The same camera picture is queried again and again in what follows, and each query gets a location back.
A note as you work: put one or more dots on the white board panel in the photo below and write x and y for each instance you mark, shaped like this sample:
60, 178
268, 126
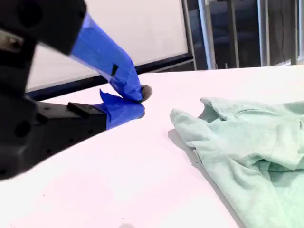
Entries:
142, 28

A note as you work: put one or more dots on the dark metal post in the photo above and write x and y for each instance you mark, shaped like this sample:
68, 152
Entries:
232, 35

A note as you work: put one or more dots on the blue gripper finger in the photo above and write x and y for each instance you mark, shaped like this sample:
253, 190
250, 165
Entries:
121, 114
104, 47

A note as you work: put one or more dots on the pale green T-shirt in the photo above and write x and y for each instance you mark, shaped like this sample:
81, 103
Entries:
249, 142

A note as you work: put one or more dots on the grey metal post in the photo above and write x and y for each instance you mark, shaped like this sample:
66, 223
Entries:
294, 35
263, 33
206, 35

